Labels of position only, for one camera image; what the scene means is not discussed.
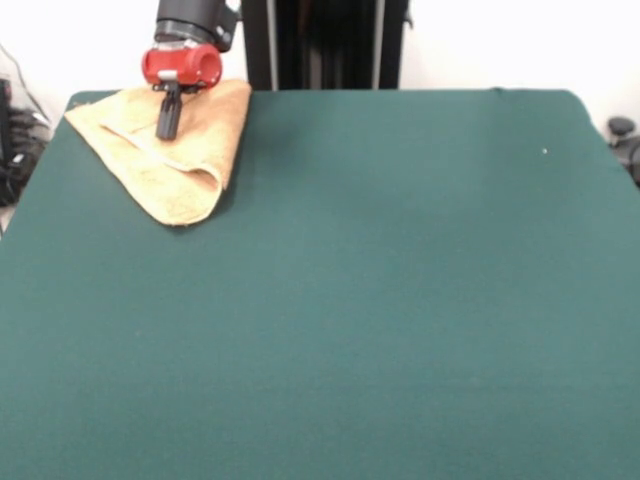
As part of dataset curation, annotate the dark green table cloth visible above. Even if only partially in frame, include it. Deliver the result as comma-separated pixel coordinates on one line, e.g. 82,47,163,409
0,87,640,480

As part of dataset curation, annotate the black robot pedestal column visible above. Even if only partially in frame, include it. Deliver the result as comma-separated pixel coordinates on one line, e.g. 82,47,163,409
233,0,415,91

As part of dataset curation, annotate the gray black floor stand base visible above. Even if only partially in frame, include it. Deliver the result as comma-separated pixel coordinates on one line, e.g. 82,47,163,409
607,116,640,189
7,107,54,207

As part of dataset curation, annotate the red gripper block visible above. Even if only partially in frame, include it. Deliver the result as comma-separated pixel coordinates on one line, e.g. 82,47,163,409
140,42,223,141

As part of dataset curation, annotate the tan terry towel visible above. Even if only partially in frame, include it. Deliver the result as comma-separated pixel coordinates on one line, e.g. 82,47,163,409
63,78,253,228

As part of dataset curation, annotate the tall black box device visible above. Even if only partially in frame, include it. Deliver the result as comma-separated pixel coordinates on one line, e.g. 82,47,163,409
0,77,14,161

